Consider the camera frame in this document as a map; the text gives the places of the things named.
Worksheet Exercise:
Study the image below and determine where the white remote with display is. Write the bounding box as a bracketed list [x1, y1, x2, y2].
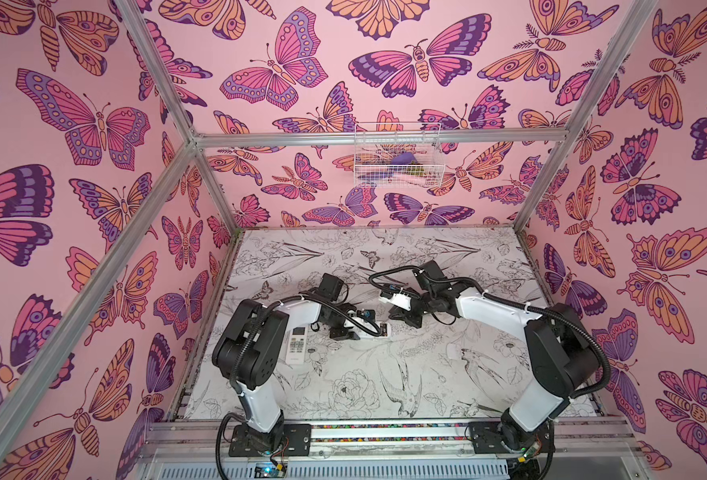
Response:
[345, 322, 391, 340]

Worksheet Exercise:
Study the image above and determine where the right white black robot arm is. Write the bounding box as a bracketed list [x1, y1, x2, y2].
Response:
[369, 261, 611, 453]

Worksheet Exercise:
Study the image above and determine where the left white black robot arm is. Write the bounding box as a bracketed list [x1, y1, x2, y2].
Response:
[212, 274, 381, 455]

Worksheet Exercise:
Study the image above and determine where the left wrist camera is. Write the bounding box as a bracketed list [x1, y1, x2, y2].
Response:
[348, 309, 377, 328]

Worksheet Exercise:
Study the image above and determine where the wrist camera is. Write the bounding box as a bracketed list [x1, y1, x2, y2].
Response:
[348, 309, 377, 328]
[379, 284, 421, 311]

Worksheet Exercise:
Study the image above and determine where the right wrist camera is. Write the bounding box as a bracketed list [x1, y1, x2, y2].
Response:
[379, 284, 421, 311]

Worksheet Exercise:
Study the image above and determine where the white wire basket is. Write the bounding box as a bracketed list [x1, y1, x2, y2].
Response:
[351, 127, 445, 189]

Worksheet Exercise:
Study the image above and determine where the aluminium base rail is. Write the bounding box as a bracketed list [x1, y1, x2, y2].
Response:
[136, 417, 653, 479]

